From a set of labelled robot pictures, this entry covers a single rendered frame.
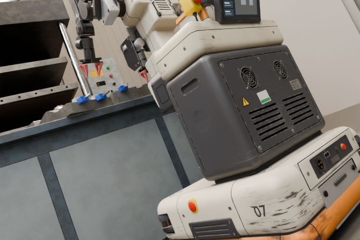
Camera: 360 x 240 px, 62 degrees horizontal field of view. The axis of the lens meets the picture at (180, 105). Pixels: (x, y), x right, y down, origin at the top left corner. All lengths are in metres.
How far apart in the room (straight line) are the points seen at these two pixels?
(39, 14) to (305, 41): 2.30
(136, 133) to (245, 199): 0.88
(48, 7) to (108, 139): 1.48
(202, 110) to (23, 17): 1.97
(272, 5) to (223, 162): 2.39
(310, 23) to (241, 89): 2.08
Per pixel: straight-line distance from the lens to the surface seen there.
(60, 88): 2.56
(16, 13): 2.72
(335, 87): 2.99
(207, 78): 0.96
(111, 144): 1.62
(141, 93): 1.78
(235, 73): 1.02
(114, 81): 2.75
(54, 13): 2.77
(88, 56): 1.67
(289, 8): 3.13
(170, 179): 1.70
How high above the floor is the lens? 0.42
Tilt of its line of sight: 9 degrees up
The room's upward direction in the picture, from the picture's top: 23 degrees counter-clockwise
